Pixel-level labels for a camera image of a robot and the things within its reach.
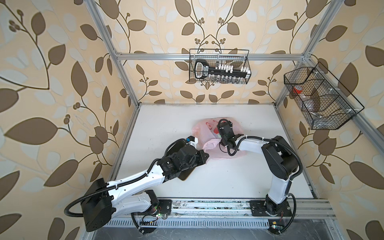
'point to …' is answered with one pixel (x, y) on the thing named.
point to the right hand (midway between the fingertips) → (213, 135)
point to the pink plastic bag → (207, 134)
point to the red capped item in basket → (297, 89)
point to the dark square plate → (184, 174)
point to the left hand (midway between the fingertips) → (212, 155)
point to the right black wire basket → (325, 103)
